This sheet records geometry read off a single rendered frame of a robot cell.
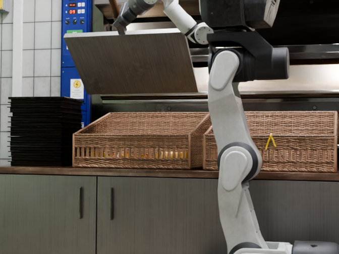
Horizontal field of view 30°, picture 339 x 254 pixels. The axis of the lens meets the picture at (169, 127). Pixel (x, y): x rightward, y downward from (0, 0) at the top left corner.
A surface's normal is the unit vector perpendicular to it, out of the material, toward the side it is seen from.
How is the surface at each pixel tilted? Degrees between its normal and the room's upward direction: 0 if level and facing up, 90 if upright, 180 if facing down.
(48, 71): 90
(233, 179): 90
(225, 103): 113
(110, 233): 90
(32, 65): 90
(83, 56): 140
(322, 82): 70
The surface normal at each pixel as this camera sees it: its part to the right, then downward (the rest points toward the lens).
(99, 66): -0.18, 0.75
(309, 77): -0.24, -0.37
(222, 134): -0.26, -0.03
